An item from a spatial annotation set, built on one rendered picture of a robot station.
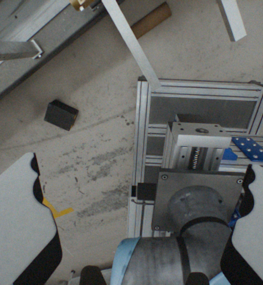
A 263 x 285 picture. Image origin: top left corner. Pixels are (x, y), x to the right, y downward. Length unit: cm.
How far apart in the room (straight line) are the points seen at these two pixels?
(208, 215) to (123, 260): 21
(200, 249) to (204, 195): 14
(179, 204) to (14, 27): 84
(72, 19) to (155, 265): 73
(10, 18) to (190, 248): 92
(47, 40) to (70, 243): 230
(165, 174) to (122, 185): 141
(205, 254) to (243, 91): 111
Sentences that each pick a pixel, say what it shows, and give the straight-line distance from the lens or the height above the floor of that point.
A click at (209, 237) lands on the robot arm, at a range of 45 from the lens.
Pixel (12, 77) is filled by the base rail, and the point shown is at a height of 70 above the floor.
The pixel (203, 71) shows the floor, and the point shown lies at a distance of 151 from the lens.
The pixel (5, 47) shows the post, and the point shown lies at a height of 89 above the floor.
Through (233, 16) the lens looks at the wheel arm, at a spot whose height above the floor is 85.
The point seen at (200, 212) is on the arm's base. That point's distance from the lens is 49.
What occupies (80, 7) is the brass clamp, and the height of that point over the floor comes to 83.
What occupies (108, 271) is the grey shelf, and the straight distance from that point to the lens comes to 277.
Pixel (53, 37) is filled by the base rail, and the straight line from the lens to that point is 79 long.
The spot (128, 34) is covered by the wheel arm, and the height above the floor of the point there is 84.
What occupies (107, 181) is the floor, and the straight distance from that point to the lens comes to 187.
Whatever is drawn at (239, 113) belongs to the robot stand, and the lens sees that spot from 145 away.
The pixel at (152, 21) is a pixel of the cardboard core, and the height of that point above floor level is 8.
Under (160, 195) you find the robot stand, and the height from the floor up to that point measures 104.
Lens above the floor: 143
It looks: 62 degrees down
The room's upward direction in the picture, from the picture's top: 175 degrees counter-clockwise
